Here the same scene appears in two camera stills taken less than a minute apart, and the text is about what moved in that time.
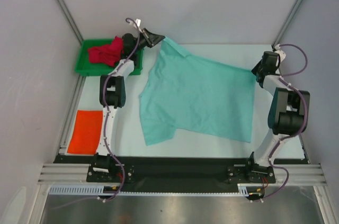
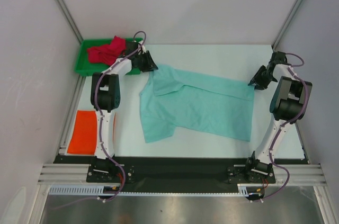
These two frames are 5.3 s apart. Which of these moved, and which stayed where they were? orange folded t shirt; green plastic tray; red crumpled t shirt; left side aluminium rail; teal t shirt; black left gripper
Moved: black left gripper; teal t shirt
Stayed: left side aluminium rail; green plastic tray; orange folded t shirt; red crumpled t shirt
